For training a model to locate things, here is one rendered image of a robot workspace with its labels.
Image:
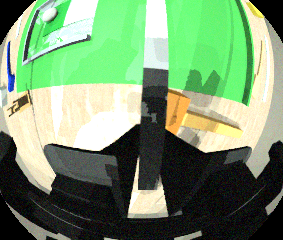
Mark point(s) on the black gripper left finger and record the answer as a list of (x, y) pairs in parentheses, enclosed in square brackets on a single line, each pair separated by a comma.
[(114, 165)]

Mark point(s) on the blue golf putter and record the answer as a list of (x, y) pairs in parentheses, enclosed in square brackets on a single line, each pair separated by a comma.
[(10, 77)]

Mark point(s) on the white golf ball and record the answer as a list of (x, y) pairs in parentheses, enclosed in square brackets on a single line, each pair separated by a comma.
[(49, 14)]

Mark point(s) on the green flat mat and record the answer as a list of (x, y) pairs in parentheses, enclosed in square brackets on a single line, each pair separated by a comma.
[(207, 49)]

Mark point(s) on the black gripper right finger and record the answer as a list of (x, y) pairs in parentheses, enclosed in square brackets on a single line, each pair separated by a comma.
[(184, 169)]

